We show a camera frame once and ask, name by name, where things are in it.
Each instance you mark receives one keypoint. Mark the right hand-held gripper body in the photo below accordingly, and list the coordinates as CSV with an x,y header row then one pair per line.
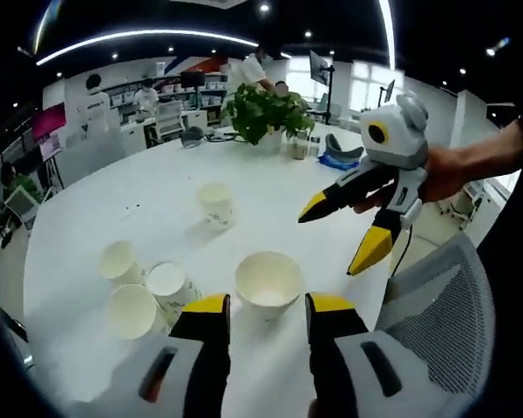
x,y
396,139

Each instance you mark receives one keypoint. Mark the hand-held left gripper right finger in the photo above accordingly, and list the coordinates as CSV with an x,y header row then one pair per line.
x,y
335,348

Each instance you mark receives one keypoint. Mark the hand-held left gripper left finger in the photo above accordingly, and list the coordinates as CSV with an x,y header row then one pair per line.
x,y
205,361

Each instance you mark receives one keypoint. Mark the white printed paper cup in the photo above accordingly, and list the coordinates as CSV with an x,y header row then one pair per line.
x,y
133,311
215,209
117,263
170,283
268,278

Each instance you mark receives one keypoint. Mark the person's right hand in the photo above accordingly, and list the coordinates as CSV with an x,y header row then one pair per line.
x,y
444,174

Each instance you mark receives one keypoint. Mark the blue cloth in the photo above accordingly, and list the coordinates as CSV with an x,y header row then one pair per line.
x,y
337,162

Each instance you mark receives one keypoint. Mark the grey curved cushion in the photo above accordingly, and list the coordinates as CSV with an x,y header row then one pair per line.
x,y
342,152

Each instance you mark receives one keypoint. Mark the small tilted monitor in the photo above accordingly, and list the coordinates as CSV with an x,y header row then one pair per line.
x,y
390,91

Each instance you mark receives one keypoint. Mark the glass jar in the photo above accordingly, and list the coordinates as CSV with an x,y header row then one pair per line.
x,y
298,148

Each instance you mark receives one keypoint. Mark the white table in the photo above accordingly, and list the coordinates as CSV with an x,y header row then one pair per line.
x,y
266,196

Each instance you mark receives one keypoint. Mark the grey mesh office chair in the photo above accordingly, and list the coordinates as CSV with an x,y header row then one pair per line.
x,y
440,313

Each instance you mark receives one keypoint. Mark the curved ceiling light strip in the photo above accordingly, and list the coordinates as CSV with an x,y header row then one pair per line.
x,y
388,30

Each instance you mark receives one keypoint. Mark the potted green plant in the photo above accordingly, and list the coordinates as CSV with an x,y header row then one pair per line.
x,y
261,113

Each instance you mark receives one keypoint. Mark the group of ceiling spotlights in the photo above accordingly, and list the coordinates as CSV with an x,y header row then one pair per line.
x,y
308,33

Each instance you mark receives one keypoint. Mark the person's black shirt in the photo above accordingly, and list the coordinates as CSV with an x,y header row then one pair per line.
x,y
516,217

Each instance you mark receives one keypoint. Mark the dark grey pouch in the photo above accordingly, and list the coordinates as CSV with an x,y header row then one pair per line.
x,y
192,136

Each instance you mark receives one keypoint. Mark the storage shelf with boxes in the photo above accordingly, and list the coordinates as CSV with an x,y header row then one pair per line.
x,y
209,89

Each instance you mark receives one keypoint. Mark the white mesh office chair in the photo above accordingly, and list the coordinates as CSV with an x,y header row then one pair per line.
x,y
170,119

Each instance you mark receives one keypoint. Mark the long ceiling light strip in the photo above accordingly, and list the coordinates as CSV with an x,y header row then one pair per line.
x,y
144,34

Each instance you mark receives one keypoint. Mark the pink display board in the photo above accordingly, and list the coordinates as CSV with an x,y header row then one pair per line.
x,y
50,147

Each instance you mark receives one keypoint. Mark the pink screen monitor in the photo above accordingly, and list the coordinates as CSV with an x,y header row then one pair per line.
x,y
48,122

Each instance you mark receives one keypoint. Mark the black wall screen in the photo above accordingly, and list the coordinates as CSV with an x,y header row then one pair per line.
x,y
192,78

